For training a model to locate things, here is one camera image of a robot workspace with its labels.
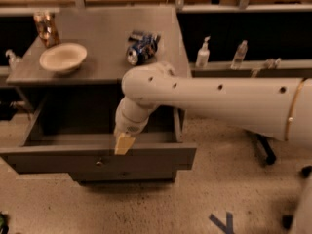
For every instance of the grey drawer cabinet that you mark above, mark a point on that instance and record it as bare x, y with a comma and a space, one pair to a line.
104, 33

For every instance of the grey lower drawer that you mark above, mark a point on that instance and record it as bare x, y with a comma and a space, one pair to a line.
118, 176

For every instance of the clear pump bottle left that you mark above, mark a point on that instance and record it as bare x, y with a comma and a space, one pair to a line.
13, 59

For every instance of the dark snack packet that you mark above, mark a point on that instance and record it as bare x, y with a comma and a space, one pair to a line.
137, 35

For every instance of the crushed orange soda can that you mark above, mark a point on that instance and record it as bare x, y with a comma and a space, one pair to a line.
46, 28

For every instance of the blue tape floor marker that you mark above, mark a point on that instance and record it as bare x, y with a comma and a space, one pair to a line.
226, 227

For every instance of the grey drawer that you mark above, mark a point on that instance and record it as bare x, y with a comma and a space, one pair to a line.
77, 136
118, 176

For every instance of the blue pepsi can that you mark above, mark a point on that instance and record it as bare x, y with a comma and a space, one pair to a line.
142, 51

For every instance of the black stand leg frame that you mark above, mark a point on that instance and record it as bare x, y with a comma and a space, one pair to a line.
264, 150

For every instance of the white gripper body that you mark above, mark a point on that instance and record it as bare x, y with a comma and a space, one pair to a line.
129, 128

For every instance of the grey top drawer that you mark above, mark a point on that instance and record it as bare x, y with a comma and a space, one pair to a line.
77, 136

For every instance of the white pump bottle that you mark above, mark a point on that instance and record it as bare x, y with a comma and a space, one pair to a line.
203, 54

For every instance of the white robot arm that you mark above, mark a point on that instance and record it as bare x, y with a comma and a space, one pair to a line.
280, 108

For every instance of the crumpled plastic wrapper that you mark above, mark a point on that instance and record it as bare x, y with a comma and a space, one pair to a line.
271, 63

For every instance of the grey ledge shelf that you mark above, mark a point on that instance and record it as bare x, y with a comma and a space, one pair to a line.
299, 68

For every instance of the white bowl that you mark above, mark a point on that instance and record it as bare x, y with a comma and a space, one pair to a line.
63, 58

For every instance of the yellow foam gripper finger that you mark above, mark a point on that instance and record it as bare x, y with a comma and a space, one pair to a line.
123, 143

